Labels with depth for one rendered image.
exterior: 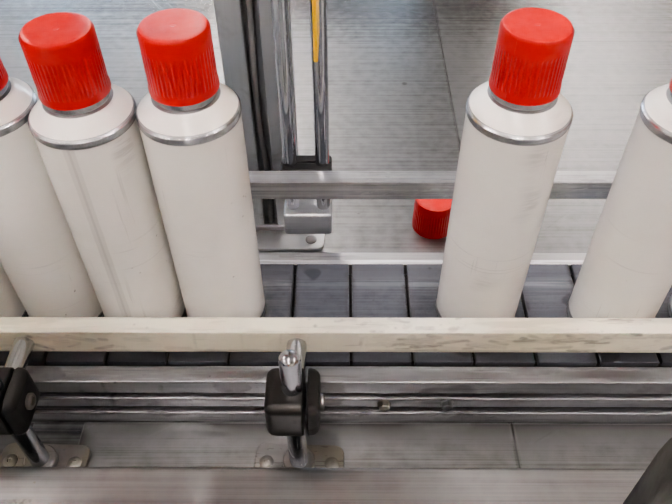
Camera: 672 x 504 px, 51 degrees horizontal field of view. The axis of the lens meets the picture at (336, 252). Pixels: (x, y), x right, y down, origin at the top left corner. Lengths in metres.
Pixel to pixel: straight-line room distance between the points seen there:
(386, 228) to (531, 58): 0.29
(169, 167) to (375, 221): 0.27
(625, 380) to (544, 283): 0.08
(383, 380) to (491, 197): 0.14
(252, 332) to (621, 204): 0.22
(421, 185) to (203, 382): 0.18
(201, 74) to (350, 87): 0.43
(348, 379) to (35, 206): 0.20
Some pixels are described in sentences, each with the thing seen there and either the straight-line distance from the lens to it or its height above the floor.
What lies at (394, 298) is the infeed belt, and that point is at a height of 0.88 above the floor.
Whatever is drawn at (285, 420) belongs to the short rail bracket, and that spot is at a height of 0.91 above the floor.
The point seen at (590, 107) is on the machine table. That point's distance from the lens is 0.76.
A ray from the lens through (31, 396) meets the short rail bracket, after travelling 0.43.
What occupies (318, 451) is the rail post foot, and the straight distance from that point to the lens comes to 0.46.
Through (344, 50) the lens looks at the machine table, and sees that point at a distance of 0.81.
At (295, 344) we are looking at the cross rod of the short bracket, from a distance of 0.41.
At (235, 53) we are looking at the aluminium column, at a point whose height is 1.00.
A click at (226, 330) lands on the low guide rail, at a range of 0.42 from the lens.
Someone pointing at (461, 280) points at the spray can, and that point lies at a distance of 0.42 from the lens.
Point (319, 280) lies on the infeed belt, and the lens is 0.48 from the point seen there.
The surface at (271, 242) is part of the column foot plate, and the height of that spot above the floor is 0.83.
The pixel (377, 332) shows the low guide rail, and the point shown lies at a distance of 0.41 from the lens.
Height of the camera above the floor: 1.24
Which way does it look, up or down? 47 degrees down
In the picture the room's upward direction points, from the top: straight up
